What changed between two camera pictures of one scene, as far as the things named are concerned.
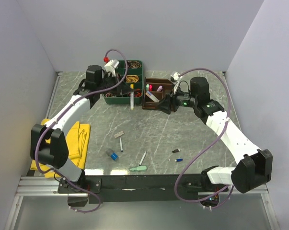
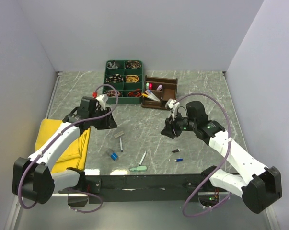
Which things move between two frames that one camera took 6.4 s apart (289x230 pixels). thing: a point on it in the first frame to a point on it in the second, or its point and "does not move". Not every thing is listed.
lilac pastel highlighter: (159, 88) does not move
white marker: (142, 158) does not move
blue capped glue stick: (113, 155) does not move
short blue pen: (121, 146) does not move
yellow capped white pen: (132, 86) to (144, 95)
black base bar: (137, 189) does not move
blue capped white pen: (155, 97) does not move
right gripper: (169, 99) to (168, 131)
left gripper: (121, 89) to (111, 123)
